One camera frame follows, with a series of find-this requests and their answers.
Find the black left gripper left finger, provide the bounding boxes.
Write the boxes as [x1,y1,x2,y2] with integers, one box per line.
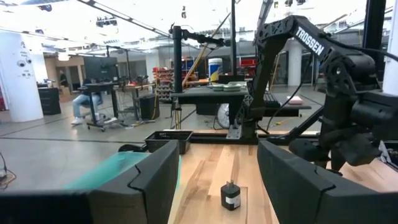
[0,139,180,224]

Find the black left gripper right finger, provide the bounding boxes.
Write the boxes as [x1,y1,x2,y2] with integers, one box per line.
[257,139,398,224]

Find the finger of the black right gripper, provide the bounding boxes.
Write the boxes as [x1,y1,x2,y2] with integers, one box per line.
[288,138,331,163]
[338,139,382,168]

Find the black wall charger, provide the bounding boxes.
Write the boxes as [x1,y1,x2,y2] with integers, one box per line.
[220,179,242,212]

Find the teal translucent plastic bin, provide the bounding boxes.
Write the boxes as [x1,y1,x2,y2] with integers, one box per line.
[64,151,183,191]

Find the black floor bin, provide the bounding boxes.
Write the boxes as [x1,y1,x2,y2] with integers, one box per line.
[139,94,160,121]

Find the black rounded object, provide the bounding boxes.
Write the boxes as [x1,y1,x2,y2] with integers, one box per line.
[118,143,147,153]

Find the small flat white box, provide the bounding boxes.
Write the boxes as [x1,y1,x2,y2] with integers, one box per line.
[286,95,304,106]

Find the black mesh plastic basket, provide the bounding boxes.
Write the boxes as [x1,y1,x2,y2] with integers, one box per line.
[144,129,194,156]

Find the white floor fan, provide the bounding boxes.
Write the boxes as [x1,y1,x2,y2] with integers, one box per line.
[216,103,231,129]

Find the stacked green plates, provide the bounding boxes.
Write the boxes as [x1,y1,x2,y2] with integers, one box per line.
[211,81,247,93]

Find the wooden workbench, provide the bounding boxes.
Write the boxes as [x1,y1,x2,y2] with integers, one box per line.
[114,82,156,121]

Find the red parts shelf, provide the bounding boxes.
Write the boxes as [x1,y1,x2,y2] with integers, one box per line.
[154,67,175,102]

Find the black work table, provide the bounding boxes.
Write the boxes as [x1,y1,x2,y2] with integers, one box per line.
[170,86,312,125]

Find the person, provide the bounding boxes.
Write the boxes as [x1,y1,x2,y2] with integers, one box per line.
[70,79,103,126]
[58,70,70,88]

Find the black standing desk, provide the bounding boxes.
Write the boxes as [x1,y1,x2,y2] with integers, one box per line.
[77,81,121,131]

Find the blue and white canister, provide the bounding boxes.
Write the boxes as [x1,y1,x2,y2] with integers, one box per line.
[208,58,223,82]

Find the black monitor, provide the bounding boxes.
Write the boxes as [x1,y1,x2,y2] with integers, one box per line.
[83,55,119,83]

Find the thin black pole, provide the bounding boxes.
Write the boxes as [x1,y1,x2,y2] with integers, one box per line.
[230,0,238,77]

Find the black cabinet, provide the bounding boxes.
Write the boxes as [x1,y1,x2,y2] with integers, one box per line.
[37,86,62,116]

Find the black diagonal frame brace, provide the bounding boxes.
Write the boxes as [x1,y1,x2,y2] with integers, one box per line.
[279,105,324,142]

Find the black frame base rail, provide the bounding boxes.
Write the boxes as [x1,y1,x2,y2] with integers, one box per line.
[189,130,324,146]

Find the black frame post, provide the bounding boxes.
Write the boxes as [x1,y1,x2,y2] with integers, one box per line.
[362,0,387,82]
[172,26,183,94]

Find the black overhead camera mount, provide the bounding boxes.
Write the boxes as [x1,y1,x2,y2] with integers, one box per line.
[169,23,231,47]

